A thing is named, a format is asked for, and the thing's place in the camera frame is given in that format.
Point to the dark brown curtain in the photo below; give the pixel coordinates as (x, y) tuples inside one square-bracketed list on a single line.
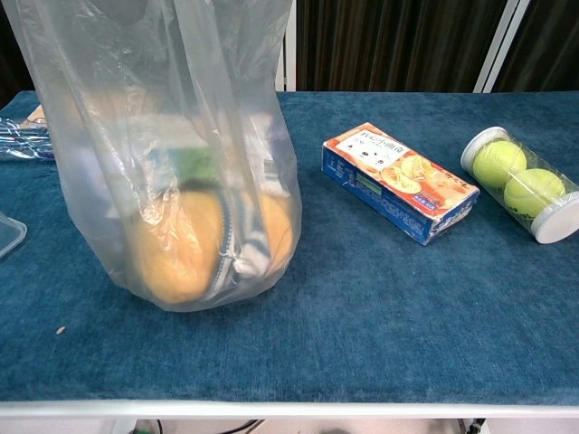
[(384, 40)]

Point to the orange blue cookie box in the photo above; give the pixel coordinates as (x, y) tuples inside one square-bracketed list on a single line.
[(398, 181)]

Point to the translucent plastic bag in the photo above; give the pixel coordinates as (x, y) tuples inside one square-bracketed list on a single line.
[(113, 113)]

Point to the blue white striped cloth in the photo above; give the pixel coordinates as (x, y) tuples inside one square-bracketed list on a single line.
[(235, 235)]

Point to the yellow green tennis ball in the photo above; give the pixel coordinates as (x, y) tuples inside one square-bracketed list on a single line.
[(534, 192), (497, 163)]

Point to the clear blue plastic package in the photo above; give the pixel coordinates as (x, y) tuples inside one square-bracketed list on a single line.
[(22, 142)]

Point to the white slanted frame post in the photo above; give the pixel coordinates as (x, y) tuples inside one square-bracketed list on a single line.
[(502, 45)]

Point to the clear tennis ball tube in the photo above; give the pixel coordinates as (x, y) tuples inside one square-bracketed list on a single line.
[(547, 226)]

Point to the yellow plush pouch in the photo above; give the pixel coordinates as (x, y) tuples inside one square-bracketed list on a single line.
[(176, 253)]

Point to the white vertical frame post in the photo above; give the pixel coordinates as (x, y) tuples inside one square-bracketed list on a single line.
[(289, 59)]

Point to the white table edge rail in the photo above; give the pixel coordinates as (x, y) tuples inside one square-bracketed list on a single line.
[(289, 409)]

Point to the blue velvet tablecloth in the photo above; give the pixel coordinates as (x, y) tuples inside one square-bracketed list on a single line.
[(362, 316)]

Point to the dark left robot hand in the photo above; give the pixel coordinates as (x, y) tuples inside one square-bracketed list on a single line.
[(135, 11)]

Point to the clear plastic container corner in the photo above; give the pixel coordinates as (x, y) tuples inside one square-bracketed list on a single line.
[(8, 233)]

